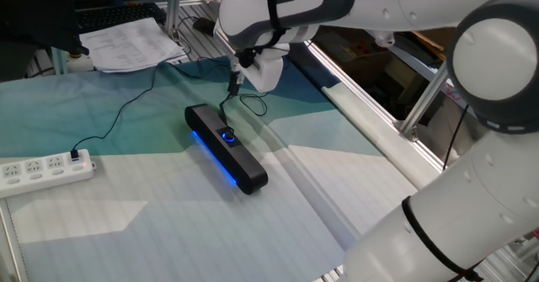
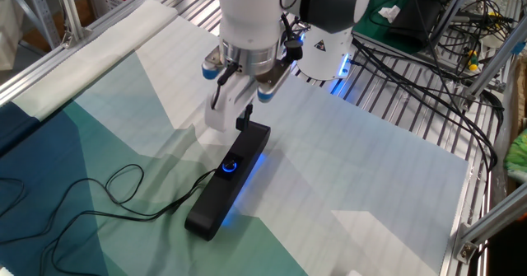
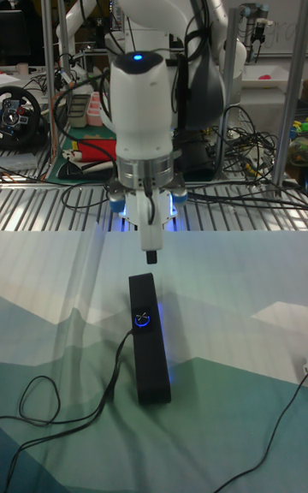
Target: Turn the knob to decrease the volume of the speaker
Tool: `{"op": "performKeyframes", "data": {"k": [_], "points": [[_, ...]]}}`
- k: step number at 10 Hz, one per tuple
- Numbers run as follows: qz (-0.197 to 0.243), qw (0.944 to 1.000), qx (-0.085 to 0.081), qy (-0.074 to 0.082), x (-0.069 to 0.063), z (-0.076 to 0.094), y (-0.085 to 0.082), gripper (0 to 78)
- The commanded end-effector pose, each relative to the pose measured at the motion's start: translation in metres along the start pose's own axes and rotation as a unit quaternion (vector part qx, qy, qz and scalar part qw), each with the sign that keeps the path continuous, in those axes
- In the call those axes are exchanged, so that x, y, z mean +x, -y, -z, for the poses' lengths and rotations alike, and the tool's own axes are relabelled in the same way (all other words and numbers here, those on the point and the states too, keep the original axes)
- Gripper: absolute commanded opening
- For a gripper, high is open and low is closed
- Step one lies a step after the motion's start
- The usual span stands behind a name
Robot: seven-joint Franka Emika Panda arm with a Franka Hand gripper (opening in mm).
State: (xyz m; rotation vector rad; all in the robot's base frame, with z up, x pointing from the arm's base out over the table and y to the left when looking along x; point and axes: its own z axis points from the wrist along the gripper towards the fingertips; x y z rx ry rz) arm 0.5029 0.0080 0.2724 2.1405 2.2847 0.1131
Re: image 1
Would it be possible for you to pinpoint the teal and white patterned cloth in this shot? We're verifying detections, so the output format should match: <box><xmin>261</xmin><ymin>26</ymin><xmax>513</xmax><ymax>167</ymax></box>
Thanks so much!
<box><xmin>0</xmin><ymin>41</ymin><xmax>418</xmax><ymax>282</ymax></box>

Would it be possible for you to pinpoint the white power strip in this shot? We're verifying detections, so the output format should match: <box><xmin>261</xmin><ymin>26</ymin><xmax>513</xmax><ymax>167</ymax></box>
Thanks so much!
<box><xmin>0</xmin><ymin>148</ymin><xmax>97</xmax><ymax>200</ymax></box>

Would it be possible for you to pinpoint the black power adapter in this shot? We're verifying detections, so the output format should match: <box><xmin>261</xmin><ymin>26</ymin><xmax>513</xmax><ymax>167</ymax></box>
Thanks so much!
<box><xmin>192</xmin><ymin>16</ymin><xmax>218</xmax><ymax>38</ymax></box>

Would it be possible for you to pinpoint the aluminium frame post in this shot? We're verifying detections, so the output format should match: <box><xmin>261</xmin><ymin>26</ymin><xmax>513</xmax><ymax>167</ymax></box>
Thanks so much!
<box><xmin>398</xmin><ymin>61</ymin><xmax>451</xmax><ymax>143</ymax></box>
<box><xmin>163</xmin><ymin>0</ymin><xmax>184</xmax><ymax>39</ymax></box>

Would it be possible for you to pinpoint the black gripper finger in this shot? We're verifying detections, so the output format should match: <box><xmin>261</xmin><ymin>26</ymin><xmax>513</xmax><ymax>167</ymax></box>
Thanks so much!
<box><xmin>227</xmin><ymin>61</ymin><xmax>238</xmax><ymax>97</ymax></box>
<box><xmin>234</xmin><ymin>61</ymin><xmax>246</xmax><ymax>93</ymax></box>

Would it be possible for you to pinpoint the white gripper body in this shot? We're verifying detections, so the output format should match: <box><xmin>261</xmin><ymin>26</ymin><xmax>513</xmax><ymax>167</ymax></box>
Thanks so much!
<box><xmin>242</xmin><ymin>44</ymin><xmax>286</xmax><ymax>93</ymax></box>

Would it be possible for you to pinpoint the thin black speaker cable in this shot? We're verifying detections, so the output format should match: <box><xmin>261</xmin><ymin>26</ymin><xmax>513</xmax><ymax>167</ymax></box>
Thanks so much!
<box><xmin>69</xmin><ymin>56</ymin><xmax>270</xmax><ymax>161</ymax></box>

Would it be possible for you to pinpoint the aluminium table side rail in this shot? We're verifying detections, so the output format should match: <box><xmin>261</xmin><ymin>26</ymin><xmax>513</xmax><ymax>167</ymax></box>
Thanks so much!
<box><xmin>302</xmin><ymin>40</ymin><xmax>447</xmax><ymax>190</ymax></box>

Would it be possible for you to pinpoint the black computer monitor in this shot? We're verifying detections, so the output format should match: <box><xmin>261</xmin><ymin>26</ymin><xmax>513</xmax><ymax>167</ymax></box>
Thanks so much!
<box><xmin>0</xmin><ymin>0</ymin><xmax>90</xmax><ymax>56</ymax></box>

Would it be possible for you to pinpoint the black keyboard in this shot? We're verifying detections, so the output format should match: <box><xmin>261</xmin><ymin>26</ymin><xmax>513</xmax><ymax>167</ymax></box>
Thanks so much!
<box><xmin>75</xmin><ymin>3</ymin><xmax>168</xmax><ymax>35</ymax></box>

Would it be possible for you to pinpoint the black bar speaker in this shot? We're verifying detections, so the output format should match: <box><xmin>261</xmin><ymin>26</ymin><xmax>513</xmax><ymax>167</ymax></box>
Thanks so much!
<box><xmin>184</xmin><ymin>103</ymin><xmax>270</xmax><ymax>196</ymax></box>

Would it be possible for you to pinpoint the stack of printed paper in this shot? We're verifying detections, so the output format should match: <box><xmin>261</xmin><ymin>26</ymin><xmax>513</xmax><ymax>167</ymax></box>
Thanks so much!
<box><xmin>78</xmin><ymin>17</ymin><xmax>189</xmax><ymax>73</ymax></box>

